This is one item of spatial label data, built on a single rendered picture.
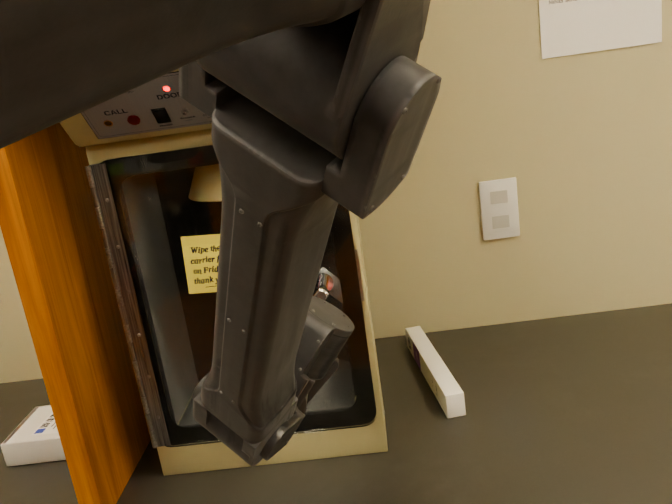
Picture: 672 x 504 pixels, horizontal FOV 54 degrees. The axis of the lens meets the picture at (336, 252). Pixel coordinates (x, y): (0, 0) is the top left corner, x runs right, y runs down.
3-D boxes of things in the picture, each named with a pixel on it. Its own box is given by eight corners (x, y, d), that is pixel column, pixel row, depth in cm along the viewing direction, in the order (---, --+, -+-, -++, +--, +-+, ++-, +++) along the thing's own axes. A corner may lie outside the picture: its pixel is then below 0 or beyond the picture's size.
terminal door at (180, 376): (160, 445, 92) (92, 161, 82) (378, 422, 90) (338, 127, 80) (158, 449, 91) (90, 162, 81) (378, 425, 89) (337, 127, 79)
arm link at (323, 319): (184, 404, 58) (260, 467, 56) (247, 297, 55) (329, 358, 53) (246, 372, 69) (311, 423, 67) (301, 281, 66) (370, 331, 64)
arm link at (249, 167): (161, -23, 26) (386, 116, 23) (255, -68, 29) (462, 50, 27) (176, 415, 60) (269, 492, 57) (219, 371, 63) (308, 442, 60)
